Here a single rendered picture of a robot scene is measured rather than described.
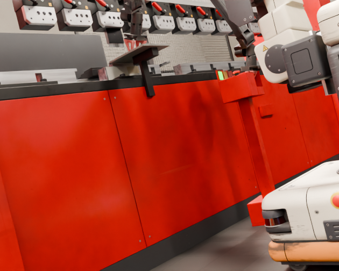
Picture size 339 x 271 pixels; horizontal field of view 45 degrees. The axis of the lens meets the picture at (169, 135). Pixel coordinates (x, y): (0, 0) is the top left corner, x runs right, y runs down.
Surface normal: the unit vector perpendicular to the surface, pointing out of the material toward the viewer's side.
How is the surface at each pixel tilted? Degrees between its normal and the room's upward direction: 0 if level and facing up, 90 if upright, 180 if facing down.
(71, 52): 90
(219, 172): 90
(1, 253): 90
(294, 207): 85
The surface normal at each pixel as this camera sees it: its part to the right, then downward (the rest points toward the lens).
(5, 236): 0.69, -0.19
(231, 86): -0.53, 0.11
